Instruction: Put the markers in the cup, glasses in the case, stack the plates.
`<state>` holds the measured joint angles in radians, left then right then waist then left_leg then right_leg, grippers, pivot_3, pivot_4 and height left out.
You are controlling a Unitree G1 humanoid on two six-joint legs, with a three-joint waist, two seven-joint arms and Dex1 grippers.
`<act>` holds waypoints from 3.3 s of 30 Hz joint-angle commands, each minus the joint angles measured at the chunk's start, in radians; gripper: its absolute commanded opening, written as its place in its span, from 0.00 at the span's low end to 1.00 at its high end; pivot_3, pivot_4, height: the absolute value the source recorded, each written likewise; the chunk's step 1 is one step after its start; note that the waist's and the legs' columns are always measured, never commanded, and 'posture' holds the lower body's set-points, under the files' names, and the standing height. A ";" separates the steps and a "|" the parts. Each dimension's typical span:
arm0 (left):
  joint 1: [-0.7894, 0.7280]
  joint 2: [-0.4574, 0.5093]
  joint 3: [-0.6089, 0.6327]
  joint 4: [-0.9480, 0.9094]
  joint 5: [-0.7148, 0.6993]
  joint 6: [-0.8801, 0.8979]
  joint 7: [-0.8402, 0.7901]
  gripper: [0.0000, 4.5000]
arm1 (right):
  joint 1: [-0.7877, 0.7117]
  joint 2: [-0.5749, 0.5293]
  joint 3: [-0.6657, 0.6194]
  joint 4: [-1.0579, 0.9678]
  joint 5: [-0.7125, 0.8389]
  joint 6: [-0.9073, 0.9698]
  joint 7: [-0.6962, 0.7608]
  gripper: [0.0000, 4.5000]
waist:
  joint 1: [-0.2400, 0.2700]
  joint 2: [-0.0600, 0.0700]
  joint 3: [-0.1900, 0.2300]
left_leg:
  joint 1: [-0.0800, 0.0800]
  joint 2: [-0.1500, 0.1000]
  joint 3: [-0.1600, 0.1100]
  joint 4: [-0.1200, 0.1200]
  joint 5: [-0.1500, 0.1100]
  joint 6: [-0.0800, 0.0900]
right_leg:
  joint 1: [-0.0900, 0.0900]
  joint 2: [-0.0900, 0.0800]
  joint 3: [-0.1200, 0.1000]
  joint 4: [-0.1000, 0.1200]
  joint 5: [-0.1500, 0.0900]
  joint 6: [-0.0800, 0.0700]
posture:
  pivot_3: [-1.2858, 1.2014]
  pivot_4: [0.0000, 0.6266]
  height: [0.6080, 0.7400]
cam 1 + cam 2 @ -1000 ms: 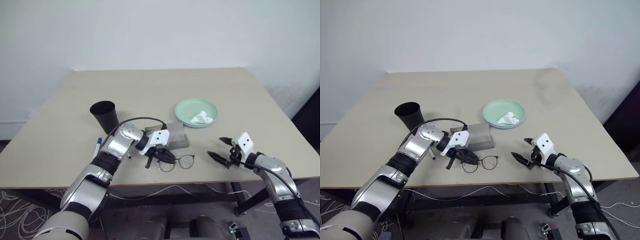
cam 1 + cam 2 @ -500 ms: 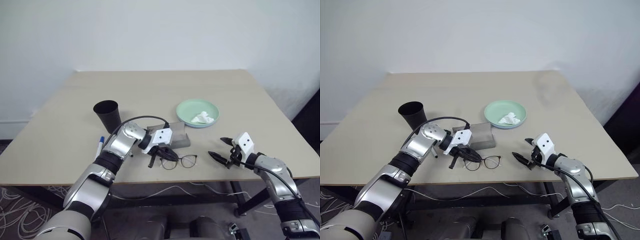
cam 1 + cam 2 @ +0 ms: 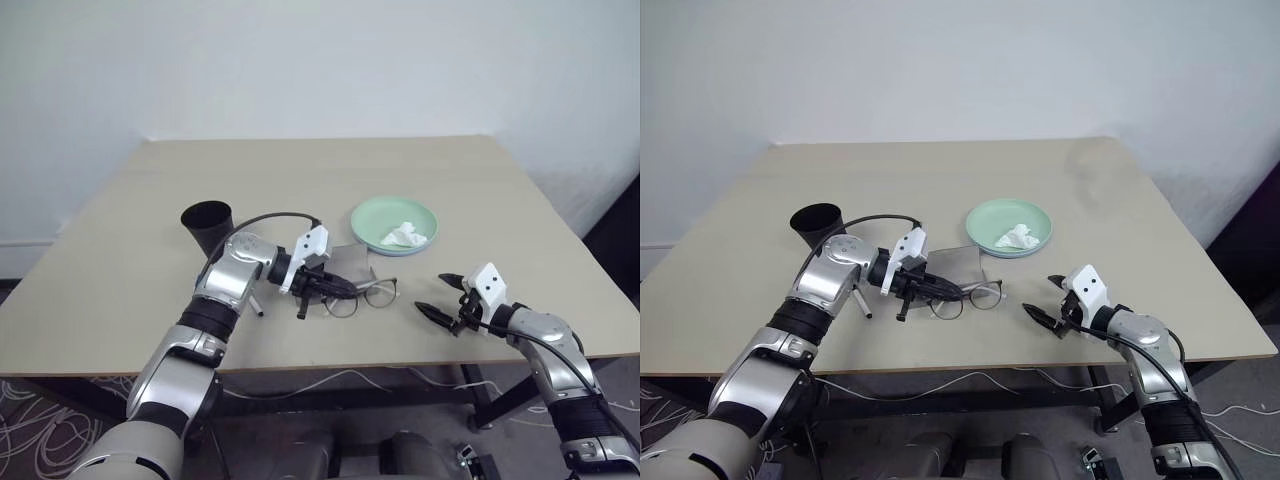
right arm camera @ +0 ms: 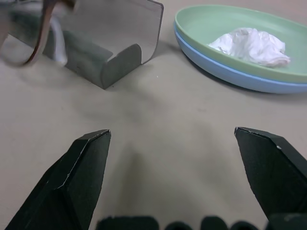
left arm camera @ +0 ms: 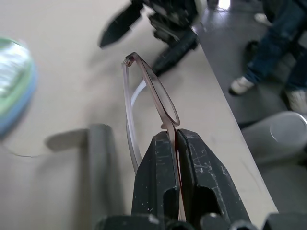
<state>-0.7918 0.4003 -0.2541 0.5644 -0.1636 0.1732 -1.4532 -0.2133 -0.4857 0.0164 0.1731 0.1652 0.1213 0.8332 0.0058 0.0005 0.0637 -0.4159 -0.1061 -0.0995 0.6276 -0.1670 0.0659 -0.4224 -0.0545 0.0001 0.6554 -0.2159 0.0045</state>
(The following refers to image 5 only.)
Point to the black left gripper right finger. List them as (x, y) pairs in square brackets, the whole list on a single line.
[(206, 172)]

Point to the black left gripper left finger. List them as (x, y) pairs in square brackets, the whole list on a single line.
[(156, 177)]

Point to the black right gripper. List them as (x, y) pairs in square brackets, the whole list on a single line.
[(168, 16)]

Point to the translucent brown frame glasses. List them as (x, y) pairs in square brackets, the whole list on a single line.
[(153, 86)]

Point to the grey cylinder object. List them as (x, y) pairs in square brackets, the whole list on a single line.
[(271, 141)]

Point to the white sneaker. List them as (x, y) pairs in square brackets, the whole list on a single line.
[(242, 84), (297, 100), (262, 18)]

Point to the person's legs in blue jeans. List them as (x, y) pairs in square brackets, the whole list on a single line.
[(275, 40)]

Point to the green plate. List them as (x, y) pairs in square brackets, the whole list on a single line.
[(12, 64)]

